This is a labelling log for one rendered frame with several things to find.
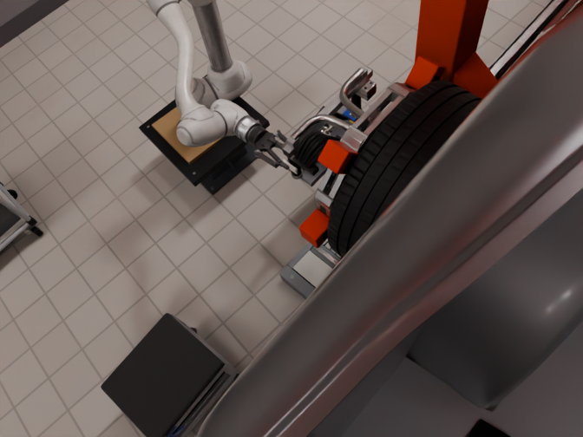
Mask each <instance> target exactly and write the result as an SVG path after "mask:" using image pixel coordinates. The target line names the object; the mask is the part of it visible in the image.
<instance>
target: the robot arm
mask: <svg viewBox="0 0 583 437"><path fill-rule="evenodd" d="M146 1H147V4H148V6H149V7H150V9H151V10H152V11H153V13H154V14H155V15H156V16H157V18H158V19H159V20H160V22H161V23H162V24H163V25H164V26H165V27H166V28H167V30H168V31H169V32H170V33H171V35H172V36H173V37H174V39H175V41H176V42H177V45H178V51H179V54H178V67H177V79H176V87H175V92H174V98H175V103H176V106H177V108H178V110H179V112H180V115H181V118H180V121H179V122H178V123H177V125H178V127H177V129H176V134H177V138H178V140H179V141H180V142H181V143H182V144H183V145H185V146H187V147H201V146H204V145H207V144H210V143H213V142H215V141H216V140H218V139H220V138H222V137H225V136H234V135H236V136H237V137H238V138H240V139H242V140H243V141H244V142H245V143H247V144H252V145H253V146H254V147H256V148H257V151H256V152H255V153H254V154H255V157H256V158H258V159H262V160H263V161H265V162H266V163H268V164H270V165H271V166H273V167H275V168H278V166H282V167H283V168H284V169H286V170H288V169H290V170H292V171H293V172H294V173H295V174H298V169H297V168H296V167H294V166H293V165H291V164H290V163H289V162H287V161H286V160H284V159H282V160H281V159H280V158H279V157H278V156H277V155H276V154H275V153H274V152H273V151H272V148H273V147H276V148H279V149H281V150H282V147H281V146H282V145H283V144H282V143H280V142H278V141H277V140H275V137H277V138H280V139H281V140H282V141H283V142H286V140H287V138H286V137H285V136H284V135H282V134H281V132H280V130H277V132H276V133H274V134H273V133H269V132H268V131H267V130H265V129H264V128H263V127H261V124H260V123H259V122H257V121H256V120H254V119H253V118H252V117H251V116H250V115H249V114H248V113H247V112H246V111H245V110H244V109H243V108H241V107H240V106H238V105H237V104H235V103H233V102H231V101H232V100H234V99H235V98H237V97H239V96H240V95H242V94H244V93H245V91H246V90H247V89H249V87H250V86H251V85H252V72H251V70H250V69H249V67H248V66H247V65H246V64H245V63H244V62H241V61H237V60H236V59H235V58H234V57H232V56H231V55H230V51H229V48H228V45H227V41H226V36H225V32H224V30H223V26H222V22H221V18H220V15H219V9H218V6H217V3H216V0H187V1H188V2H189V3H190V4H191V5H192V8H193V13H194V15H195V18H196V21H197V24H198V26H199V29H200V33H201V36H202V39H203V42H204V44H205V47H206V52H207V55H208V58H209V61H210V63H209V65H208V68H207V76H206V77H204V78H200V79H199V78H196V77H193V64H194V55H195V48H194V41H193V36H192V33H191V30H190V29H189V27H188V24H187V20H186V18H185V16H184V13H183V11H182V8H181V6H180V1H182V0H146ZM261 152H268V153H269V154H270V155H271V156H272V157H273V158H274V159H275V160H276V161H274V160H272V159H270V158H269V157H267V156H266V155H264V154H262V153H261Z"/></svg>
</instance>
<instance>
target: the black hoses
mask: <svg viewBox="0 0 583 437"><path fill-rule="evenodd" d="M341 139H342V138H341V137H340V136H338V135H336V136H335V137H333V136H329V135H327V134H321V133H317V132H313V133H310V134H308V135H306V136H305V137H304V139H303V140H302V141H301V143H300V145H299V147H298V150H297V153H296V155H295V156H294V157H293V158H292V160H293V162H295V163H296V164H297V165H299V166H301V167H302V168H303V169H305V171H307V172H308V173H310V174H311V175H312V176H314V175H315V174H316V173H317V172H318V171H319V168H318V166H316V165H314V164H315V163H316V162H317V161H318V157H319V155H320V154H321V152H322V151H323V149H324V146H325V145H326V143H327V141H328V140H337V141H340V140H341Z"/></svg>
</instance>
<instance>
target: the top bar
mask: <svg viewBox="0 0 583 437"><path fill-rule="evenodd" d="M365 68H366V69H368V75H367V76H366V77H365V78H364V79H363V80H360V79H359V80H358V81H357V82H356V83H355V84H354V85H353V86H352V87H351V88H350V89H349V91H348V94H347V96H348V98H349V99H350V98H351V97H352V96H353V95H354V94H355V93H356V92H357V91H358V90H359V89H360V88H361V87H362V86H363V85H364V84H365V83H366V82H367V81H368V80H369V79H370V78H371V77H372V76H373V70H372V69H370V68H368V67H365ZM342 106H343V103H342V102H341V101H340V97H339V94H338V95H337V96H336V97H335V98H333V99H332V100H331V101H330V102H329V103H328V104H327V105H326V106H325V107H324V108H323V109H322V110H321V111H320V112H319V113H318V114H317V115H319V114H328V115H331V116H333V115H334V114H335V113H336V112H337V111H338V110H339V109H340V108H341V107H342ZM324 124H325V122H320V123H317V124H315V125H313V126H312V127H310V128H309V129H308V130H307V131H306V132H305V133H304V134H303V135H302V136H301V137H300V138H299V139H300V142H299V143H298V144H297V145H296V146H295V147H294V148H293V147H291V146H289V145H288V144H287V145H286V146H285V147H284V148H283V153H284V155H286V156H287V157H288V158H291V157H292V156H293V155H294V154H295V153H296V152H297V150H298V147H299V145H300V143H301V141H302V140H303V139H304V137H305V136H306V135H308V134H310V133H313V132H317V131H318V130H319V129H320V128H321V127H322V126H323V125H324Z"/></svg>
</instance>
